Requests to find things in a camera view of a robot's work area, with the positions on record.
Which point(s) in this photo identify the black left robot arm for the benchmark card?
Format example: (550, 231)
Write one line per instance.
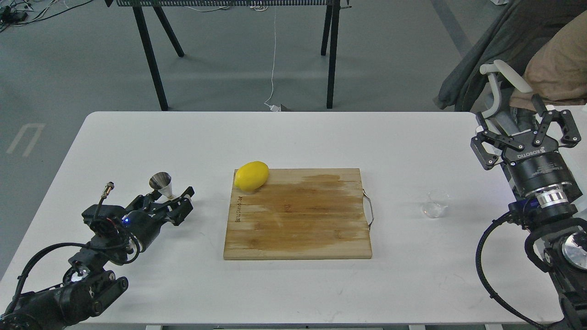
(121, 234)

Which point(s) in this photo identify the person in tan shirt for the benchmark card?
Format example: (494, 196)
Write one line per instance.
(558, 71)

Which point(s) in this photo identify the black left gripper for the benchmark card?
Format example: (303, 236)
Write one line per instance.
(143, 218)

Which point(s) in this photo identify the steel double jigger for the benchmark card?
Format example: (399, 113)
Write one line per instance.
(162, 183)

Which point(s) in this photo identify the black metal frame table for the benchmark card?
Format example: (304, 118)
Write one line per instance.
(231, 47)

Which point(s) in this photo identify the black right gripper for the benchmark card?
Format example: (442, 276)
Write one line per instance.
(539, 167)

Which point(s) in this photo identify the yellow lemon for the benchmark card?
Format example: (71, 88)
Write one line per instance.
(251, 176)

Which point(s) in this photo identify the white office chair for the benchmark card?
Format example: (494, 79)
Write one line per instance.
(510, 75)

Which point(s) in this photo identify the wooden cutting board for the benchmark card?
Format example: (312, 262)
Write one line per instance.
(300, 214)

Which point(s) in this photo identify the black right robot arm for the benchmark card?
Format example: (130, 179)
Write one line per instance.
(545, 191)

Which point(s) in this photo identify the grey jacket on chair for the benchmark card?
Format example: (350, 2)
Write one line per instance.
(515, 36)

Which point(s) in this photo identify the small clear glass beaker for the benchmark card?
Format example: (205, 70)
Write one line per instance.
(437, 204)

